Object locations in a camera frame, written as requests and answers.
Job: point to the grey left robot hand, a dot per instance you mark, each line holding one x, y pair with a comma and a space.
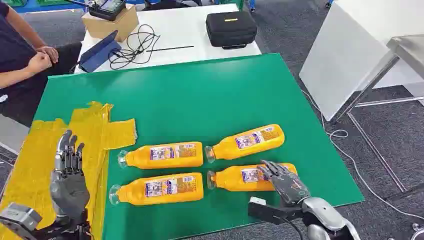
71, 192

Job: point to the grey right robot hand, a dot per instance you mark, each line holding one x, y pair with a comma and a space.
288, 185

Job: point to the orange drink bottle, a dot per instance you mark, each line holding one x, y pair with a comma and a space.
232, 179
248, 141
162, 188
165, 155

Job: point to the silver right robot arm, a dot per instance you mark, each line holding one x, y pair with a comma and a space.
326, 213

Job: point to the pale grey platform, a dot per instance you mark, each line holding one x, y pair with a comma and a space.
11, 132

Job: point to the person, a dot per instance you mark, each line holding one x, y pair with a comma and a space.
20, 96

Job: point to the green mat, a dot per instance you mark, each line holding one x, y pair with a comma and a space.
198, 99

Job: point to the person's right hand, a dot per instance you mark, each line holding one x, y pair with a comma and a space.
39, 63

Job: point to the person's hand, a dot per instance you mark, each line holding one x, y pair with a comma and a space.
39, 63
49, 53

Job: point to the shiny metal fitting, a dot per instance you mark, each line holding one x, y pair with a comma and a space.
418, 232

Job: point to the white board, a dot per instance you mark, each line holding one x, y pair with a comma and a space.
341, 56

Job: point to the person's left hand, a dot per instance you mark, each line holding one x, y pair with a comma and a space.
49, 53

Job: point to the black carrying case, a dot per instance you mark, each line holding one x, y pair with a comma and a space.
231, 30

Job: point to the cardboard box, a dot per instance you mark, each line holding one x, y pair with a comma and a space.
112, 26

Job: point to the thin black rod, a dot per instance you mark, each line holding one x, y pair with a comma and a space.
170, 48

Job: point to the steel table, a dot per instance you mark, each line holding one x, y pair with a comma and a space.
409, 49

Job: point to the blue rack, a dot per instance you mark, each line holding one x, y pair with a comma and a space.
49, 8

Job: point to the black controller with screen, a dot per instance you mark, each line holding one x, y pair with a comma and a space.
107, 8

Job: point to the white table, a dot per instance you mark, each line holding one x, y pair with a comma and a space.
179, 30

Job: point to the green crate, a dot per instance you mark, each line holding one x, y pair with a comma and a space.
13, 2
53, 2

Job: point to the black right camera bracket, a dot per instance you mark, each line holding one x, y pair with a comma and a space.
270, 213

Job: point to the black camera bracket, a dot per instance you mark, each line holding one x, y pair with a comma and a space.
39, 233
270, 213

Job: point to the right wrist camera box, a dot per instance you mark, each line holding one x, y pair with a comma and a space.
257, 201

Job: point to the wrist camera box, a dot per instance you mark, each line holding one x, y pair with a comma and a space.
20, 217
257, 201

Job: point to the black left camera bracket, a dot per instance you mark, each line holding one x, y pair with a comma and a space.
39, 233

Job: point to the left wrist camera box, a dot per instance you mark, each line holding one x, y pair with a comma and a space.
20, 217

